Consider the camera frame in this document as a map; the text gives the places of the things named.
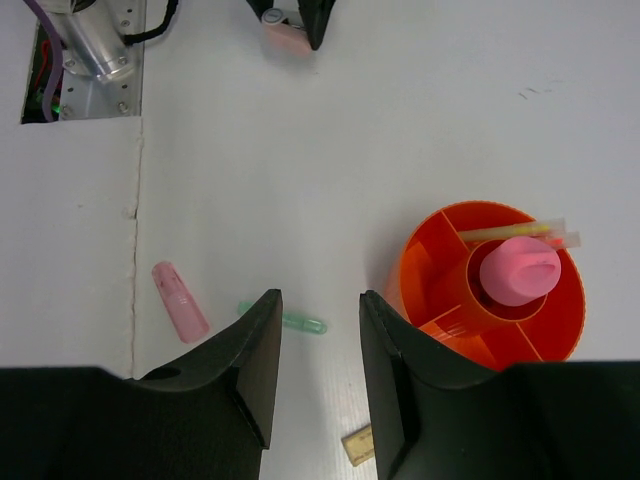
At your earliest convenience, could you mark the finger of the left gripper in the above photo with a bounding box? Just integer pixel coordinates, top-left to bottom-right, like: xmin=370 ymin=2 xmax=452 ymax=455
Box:
xmin=246 ymin=0 xmax=265 ymax=15
xmin=298 ymin=0 xmax=335 ymax=51

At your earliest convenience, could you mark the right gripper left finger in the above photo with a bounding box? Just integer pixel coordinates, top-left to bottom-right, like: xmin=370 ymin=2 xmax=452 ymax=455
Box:
xmin=1 ymin=289 xmax=282 ymax=479

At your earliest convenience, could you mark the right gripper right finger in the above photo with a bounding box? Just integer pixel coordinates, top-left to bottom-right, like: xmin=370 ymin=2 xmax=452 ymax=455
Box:
xmin=359 ymin=291 xmax=639 ymax=479

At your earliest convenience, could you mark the green highlighter pen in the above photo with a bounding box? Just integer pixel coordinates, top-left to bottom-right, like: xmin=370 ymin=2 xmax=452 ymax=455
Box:
xmin=237 ymin=299 xmax=329 ymax=336

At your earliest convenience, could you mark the pink capped clear tube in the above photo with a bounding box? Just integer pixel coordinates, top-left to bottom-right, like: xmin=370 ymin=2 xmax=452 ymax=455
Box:
xmin=479 ymin=236 xmax=562 ymax=307

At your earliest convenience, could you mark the red thin pen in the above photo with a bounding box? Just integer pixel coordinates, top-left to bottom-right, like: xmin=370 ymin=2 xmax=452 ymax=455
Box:
xmin=545 ymin=232 xmax=581 ymax=250

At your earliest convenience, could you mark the yellow thin pen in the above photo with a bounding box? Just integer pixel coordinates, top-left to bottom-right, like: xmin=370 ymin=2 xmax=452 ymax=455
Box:
xmin=458 ymin=218 xmax=566 ymax=243

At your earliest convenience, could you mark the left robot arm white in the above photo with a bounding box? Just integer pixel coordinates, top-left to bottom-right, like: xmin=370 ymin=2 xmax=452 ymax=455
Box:
xmin=34 ymin=1 xmax=334 ymax=82

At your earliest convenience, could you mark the tan small eraser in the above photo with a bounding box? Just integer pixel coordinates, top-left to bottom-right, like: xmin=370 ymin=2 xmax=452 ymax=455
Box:
xmin=341 ymin=425 xmax=375 ymax=467

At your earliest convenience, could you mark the pink highlighter pen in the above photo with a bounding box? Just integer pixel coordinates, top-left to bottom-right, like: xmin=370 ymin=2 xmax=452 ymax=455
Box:
xmin=151 ymin=261 xmax=210 ymax=344

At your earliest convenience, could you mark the orange round divided container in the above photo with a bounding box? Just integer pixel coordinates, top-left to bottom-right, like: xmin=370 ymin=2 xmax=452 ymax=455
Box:
xmin=383 ymin=201 xmax=586 ymax=371

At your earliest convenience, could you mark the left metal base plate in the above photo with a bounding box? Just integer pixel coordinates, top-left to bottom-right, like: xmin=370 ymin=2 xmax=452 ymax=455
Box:
xmin=49 ymin=1 xmax=146 ymax=120

